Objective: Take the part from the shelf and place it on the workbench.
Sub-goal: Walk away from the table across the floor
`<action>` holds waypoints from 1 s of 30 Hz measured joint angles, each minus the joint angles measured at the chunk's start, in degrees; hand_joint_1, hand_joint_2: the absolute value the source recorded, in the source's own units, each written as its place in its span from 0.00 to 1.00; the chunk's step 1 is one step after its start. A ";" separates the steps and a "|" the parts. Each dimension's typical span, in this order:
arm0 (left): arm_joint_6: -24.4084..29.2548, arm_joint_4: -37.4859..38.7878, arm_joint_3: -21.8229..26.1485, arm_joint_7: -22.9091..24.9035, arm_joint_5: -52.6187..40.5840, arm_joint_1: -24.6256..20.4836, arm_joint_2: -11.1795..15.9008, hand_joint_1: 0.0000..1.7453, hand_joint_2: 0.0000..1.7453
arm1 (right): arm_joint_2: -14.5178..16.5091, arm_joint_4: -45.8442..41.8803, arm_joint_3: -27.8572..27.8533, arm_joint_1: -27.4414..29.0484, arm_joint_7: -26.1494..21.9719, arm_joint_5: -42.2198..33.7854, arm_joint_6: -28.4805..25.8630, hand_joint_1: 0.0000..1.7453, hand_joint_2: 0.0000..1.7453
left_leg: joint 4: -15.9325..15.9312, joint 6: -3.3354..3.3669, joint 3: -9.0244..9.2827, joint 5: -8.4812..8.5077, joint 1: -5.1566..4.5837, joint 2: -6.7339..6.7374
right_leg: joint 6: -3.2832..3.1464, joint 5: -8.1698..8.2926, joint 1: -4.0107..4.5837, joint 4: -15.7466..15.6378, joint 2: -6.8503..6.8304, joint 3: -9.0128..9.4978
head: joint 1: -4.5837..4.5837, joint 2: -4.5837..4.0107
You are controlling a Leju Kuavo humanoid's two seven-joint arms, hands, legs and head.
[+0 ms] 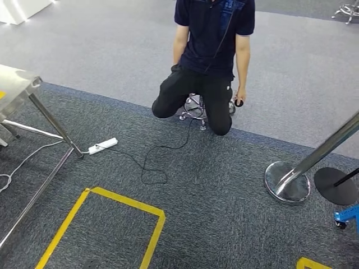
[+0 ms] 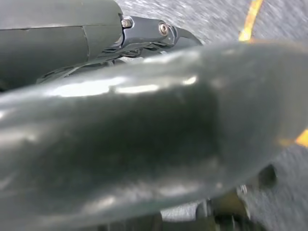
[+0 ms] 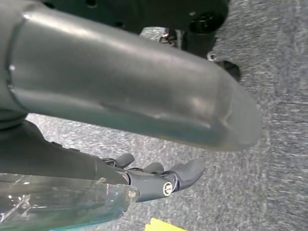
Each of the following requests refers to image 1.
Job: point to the person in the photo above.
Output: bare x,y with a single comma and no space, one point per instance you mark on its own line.
207,37

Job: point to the yellow tape on workbench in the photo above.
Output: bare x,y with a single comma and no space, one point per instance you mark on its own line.
2,94

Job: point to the blue steel shelf rack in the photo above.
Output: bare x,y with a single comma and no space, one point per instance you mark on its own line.
349,213

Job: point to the black round object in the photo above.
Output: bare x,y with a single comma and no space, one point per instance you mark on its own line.
239,103

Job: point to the person's left hand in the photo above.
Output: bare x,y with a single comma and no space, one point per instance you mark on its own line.
241,93

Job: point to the yellow floor tape outline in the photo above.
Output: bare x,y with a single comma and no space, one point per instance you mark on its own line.
126,202

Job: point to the chrome base swivel stool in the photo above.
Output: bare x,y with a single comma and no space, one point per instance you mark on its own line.
349,9
193,107

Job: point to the black round-base stanchion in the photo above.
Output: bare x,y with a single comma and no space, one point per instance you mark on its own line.
331,185

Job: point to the white glossy plinth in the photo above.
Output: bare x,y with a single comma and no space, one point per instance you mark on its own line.
17,11

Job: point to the stainless steel workbench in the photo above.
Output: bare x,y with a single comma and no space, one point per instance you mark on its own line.
13,85

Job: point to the white power strip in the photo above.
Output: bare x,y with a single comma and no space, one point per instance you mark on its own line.
103,145

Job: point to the chrome round-base stanchion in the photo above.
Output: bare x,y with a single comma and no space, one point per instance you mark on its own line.
322,150

